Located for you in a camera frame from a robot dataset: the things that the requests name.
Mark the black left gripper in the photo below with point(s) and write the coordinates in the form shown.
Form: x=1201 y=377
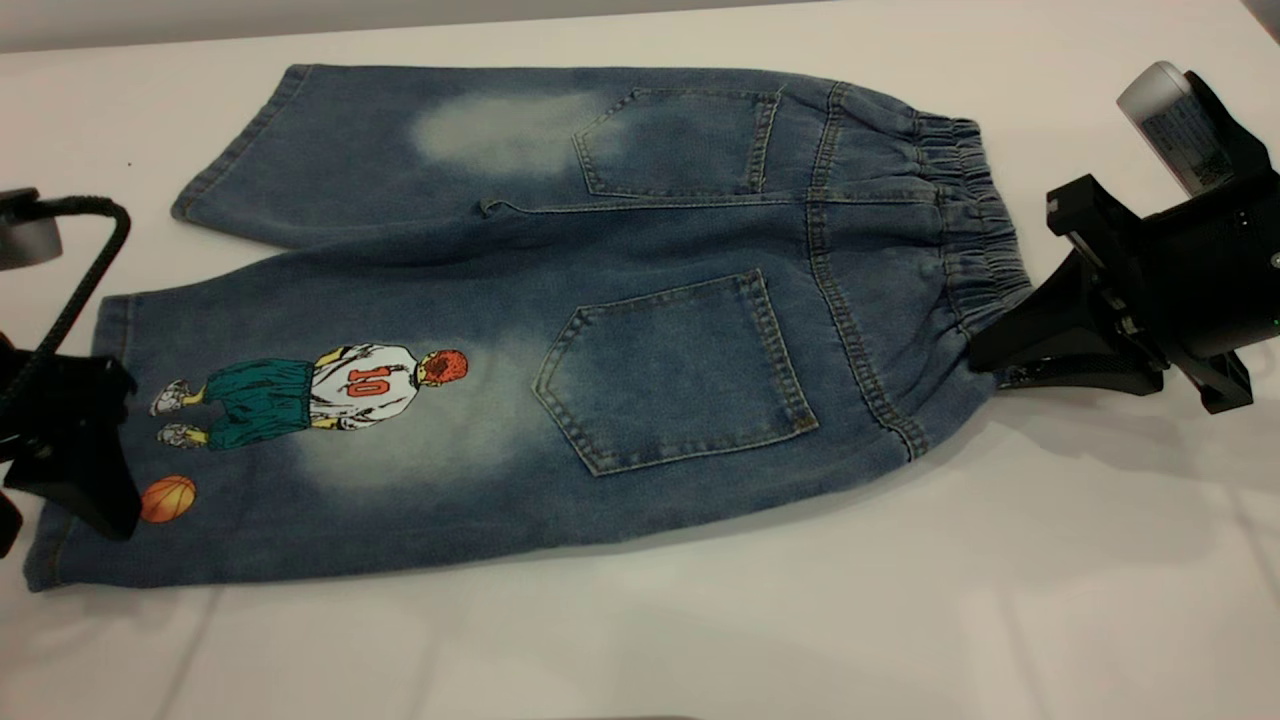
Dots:
x=70 y=400

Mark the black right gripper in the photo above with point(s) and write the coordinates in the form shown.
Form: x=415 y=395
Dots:
x=1200 y=270

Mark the blue denim shorts basketball print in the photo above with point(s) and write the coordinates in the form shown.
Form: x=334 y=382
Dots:
x=650 y=240

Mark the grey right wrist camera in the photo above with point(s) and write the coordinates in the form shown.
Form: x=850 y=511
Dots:
x=1170 y=125

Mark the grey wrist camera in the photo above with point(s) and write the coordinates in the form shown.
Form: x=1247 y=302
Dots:
x=1170 y=125
x=25 y=230

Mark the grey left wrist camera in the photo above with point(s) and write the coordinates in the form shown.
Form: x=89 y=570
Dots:
x=25 y=230

